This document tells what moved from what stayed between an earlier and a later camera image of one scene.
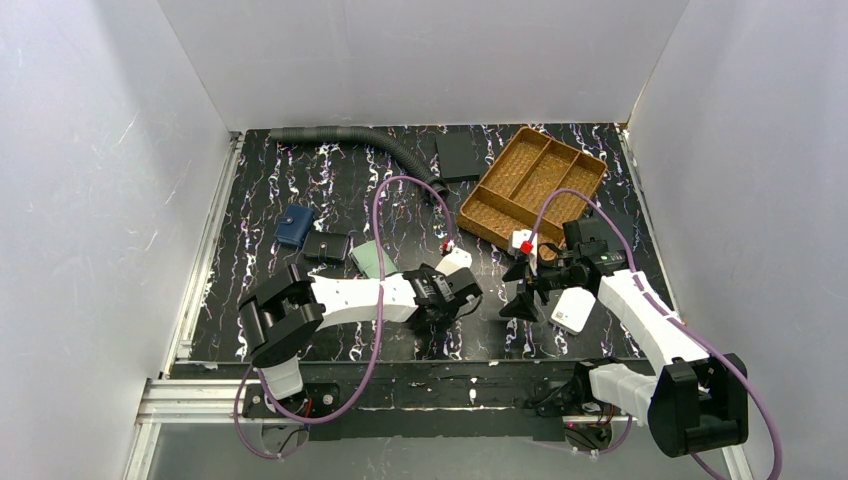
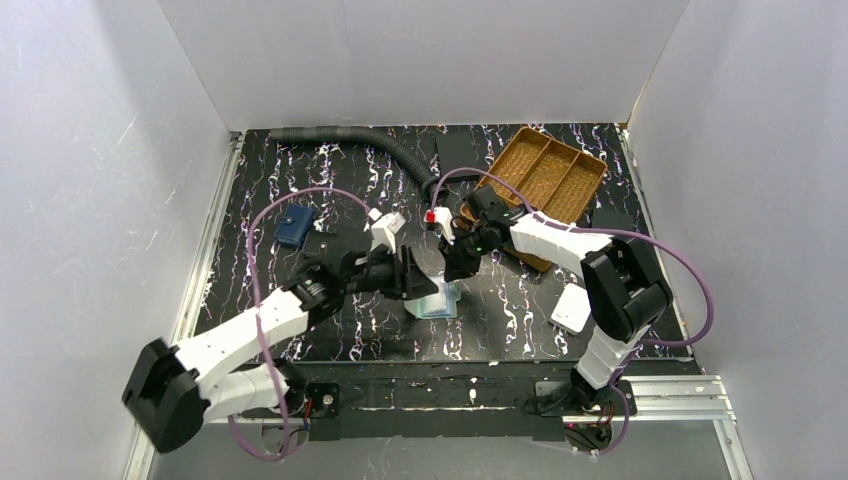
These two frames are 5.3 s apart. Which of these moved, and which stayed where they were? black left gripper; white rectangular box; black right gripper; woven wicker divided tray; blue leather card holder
Moved: black left gripper; black right gripper
Stayed: white rectangular box; blue leather card holder; woven wicker divided tray
